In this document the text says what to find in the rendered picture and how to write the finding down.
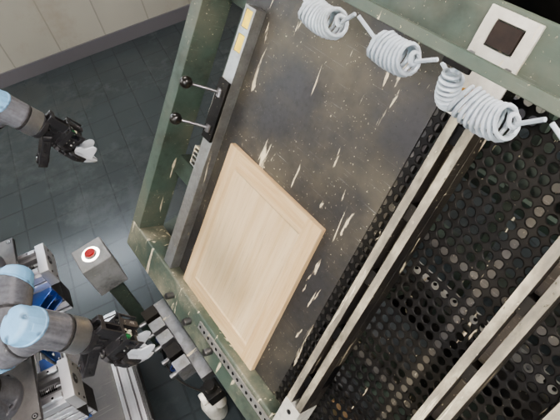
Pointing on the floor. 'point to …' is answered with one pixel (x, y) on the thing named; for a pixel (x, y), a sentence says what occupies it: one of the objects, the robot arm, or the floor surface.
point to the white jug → (214, 411)
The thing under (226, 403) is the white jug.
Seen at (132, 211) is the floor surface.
